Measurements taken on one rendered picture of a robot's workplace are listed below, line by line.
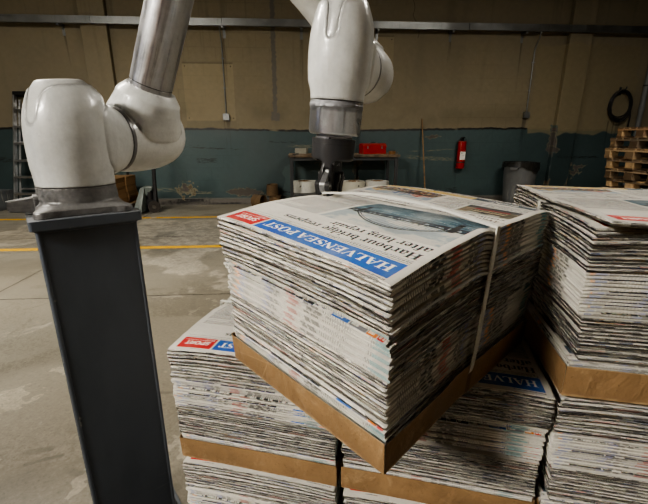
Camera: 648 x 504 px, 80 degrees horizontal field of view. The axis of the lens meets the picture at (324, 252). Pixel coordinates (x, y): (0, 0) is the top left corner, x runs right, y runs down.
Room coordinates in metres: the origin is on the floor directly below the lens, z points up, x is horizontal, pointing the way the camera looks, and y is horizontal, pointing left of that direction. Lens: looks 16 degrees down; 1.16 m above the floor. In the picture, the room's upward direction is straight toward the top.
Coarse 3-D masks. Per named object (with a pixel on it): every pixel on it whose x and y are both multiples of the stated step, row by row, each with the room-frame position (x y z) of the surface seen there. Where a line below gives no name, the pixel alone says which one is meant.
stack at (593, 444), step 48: (192, 336) 0.60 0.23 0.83; (192, 384) 0.56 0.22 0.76; (240, 384) 0.54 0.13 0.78; (480, 384) 0.46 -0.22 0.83; (528, 384) 0.46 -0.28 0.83; (192, 432) 0.56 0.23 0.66; (240, 432) 0.54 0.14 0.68; (288, 432) 0.53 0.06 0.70; (432, 432) 0.48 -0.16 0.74; (480, 432) 0.46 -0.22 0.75; (528, 432) 0.45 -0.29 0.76; (576, 432) 0.43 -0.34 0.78; (624, 432) 0.42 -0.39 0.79; (192, 480) 0.57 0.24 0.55; (240, 480) 0.54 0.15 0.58; (288, 480) 0.52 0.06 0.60; (432, 480) 0.48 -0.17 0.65; (480, 480) 0.46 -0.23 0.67; (528, 480) 0.44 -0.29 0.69; (576, 480) 0.43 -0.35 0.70; (624, 480) 0.42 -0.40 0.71
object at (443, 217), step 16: (384, 208) 0.53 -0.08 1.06; (400, 208) 0.53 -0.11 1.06; (416, 208) 0.54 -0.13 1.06; (464, 224) 0.44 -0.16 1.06; (480, 224) 0.46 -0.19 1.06; (480, 256) 0.42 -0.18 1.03; (496, 256) 0.45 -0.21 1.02; (480, 272) 0.42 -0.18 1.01; (496, 272) 0.46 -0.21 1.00; (480, 288) 0.43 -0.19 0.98; (480, 304) 0.44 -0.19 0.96; (464, 336) 0.42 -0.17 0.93; (464, 352) 0.43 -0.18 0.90; (464, 368) 0.43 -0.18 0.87
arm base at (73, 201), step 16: (48, 192) 0.80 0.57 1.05; (64, 192) 0.80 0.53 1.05; (80, 192) 0.81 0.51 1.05; (96, 192) 0.83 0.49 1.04; (112, 192) 0.87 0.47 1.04; (16, 208) 0.80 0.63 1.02; (32, 208) 0.81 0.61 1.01; (48, 208) 0.78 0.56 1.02; (64, 208) 0.79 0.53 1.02; (80, 208) 0.80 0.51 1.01; (96, 208) 0.82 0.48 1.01; (112, 208) 0.84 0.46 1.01; (128, 208) 0.85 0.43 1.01
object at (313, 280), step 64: (256, 256) 0.44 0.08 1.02; (320, 256) 0.36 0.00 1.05; (384, 256) 0.35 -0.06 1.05; (448, 256) 0.36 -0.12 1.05; (256, 320) 0.48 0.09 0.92; (320, 320) 0.38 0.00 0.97; (384, 320) 0.31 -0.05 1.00; (448, 320) 0.38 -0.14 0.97; (320, 384) 0.39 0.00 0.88; (384, 384) 0.32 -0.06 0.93; (448, 384) 0.40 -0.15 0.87; (384, 448) 0.32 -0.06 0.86
